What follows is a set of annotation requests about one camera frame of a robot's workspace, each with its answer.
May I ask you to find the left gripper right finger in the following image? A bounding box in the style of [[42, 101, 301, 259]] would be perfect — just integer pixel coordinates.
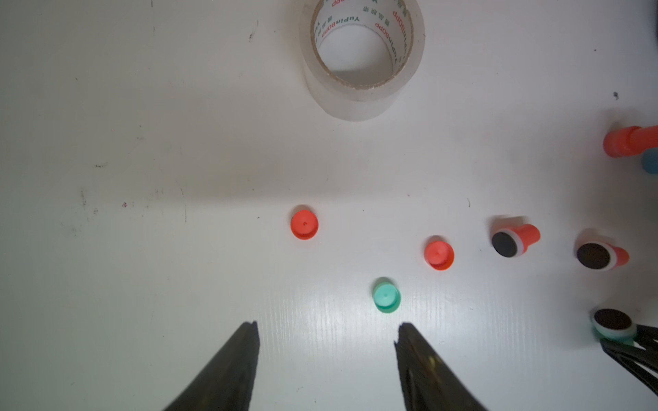
[[394, 323, 486, 411]]

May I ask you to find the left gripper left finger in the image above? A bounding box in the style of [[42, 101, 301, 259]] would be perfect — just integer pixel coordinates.
[[166, 321, 260, 411]]

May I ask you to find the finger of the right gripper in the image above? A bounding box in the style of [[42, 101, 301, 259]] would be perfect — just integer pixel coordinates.
[[634, 325, 658, 349], [601, 339, 657, 395]]

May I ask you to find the green stamp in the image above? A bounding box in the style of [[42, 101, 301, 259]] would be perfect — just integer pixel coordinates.
[[591, 308, 637, 342]]

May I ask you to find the green cap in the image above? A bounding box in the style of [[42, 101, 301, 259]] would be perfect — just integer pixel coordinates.
[[372, 281, 401, 313]]

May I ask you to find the blue stamp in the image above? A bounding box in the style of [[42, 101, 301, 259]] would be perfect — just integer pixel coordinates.
[[641, 147, 658, 175]]

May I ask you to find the red stamp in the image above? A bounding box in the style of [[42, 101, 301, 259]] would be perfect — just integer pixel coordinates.
[[603, 126, 658, 158], [492, 224, 541, 258], [576, 241, 630, 272]]

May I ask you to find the red cap centre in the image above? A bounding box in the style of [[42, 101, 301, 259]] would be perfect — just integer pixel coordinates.
[[424, 240, 455, 271]]

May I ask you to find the red cap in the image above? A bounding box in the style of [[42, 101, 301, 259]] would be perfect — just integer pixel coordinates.
[[424, 240, 455, 271], [291, 209, 319, 240]]

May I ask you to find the red cap far left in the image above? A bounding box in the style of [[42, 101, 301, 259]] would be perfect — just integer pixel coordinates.
[[291, 209, 319, 240]]

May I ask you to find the clear tape roll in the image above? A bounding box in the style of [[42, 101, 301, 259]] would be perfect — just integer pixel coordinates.
[[299, 0, 426, 122]]

